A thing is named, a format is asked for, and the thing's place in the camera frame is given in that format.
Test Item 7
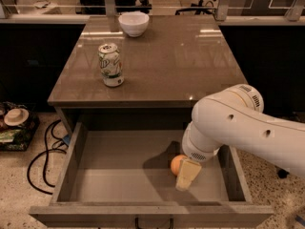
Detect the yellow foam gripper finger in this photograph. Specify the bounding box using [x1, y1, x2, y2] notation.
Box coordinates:
[175, 158, 202, 191]

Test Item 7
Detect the orange fruit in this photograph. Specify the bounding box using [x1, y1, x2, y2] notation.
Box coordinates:
[171, 155, 186, 176]

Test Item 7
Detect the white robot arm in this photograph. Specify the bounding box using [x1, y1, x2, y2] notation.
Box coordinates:
[175, 84, 305, 191]

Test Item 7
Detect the open grey top drawer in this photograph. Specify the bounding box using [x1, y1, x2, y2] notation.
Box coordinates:
[30, 123, 273, 229]

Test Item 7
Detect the grey counter cabinet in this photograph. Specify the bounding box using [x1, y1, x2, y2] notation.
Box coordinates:
[48, 15, 246, 133]

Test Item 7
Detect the black stand leg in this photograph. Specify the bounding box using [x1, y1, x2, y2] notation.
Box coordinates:
[277, 168, 289, 178]

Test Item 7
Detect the green white soda can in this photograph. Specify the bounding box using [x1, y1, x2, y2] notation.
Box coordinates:
[98, 43, 124, 87]

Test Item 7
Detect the white bowl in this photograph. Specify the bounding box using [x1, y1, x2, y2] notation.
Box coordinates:
[118, 11, 150, 37]

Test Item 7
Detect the dark box of items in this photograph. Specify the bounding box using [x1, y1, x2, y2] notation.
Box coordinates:
[0, 102, 40, 152]

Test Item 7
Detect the beige hat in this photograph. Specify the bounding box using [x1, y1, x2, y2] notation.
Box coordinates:
[4, 108, 30, 126]

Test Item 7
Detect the black drawer handle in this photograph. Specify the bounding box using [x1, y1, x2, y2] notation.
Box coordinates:
[134, 218, 174, 229]

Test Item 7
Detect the black floor cable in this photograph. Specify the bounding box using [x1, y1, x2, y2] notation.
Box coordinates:
[26, 119, 69, 196]

